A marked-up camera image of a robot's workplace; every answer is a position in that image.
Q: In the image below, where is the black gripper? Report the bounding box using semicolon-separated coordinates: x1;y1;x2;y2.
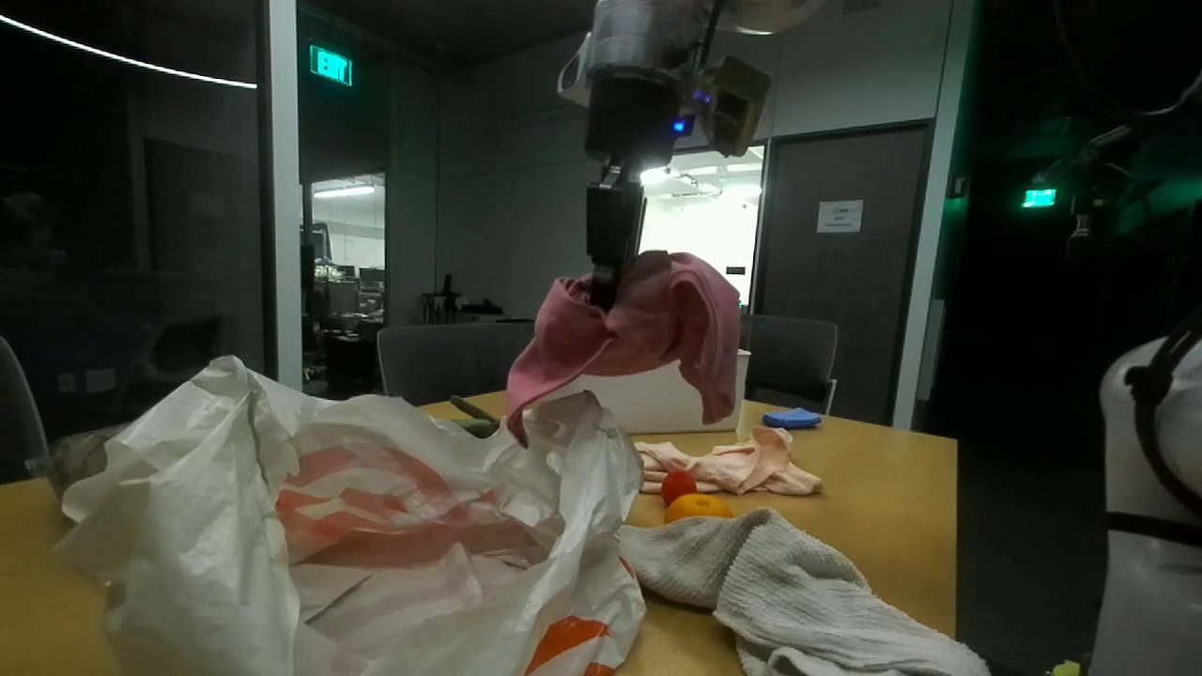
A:
585;68;680;307

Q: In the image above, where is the pink t-shirt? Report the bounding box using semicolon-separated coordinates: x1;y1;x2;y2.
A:
506;250;739;437

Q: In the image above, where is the peach t-shirt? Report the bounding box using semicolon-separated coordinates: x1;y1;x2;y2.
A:
638;428;823;497

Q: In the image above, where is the white orange plastic bag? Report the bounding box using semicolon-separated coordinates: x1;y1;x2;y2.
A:
62;357;645;676

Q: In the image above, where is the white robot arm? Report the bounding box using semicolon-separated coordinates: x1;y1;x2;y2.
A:
557;0;823;307

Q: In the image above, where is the white plastic bin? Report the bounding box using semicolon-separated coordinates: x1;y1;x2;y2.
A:
567;351;753;433

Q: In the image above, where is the grey office chair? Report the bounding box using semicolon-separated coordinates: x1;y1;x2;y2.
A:
747;314;839;412

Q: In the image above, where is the blue sponge cloth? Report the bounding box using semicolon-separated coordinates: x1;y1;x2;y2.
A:
763;407;823;433

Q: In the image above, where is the small red tomato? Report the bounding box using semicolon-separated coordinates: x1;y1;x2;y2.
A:
663;470;696;506

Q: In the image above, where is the orange fruit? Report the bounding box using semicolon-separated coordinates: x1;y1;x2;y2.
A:
664;493;737;521

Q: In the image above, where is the green exit sign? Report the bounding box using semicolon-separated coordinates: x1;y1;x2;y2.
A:
309;46;357;88

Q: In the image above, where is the white grey towel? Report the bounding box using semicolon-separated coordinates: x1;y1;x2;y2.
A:
619;510;994;676

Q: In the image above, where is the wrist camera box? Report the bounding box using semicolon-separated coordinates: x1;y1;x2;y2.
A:
707;58;771;154

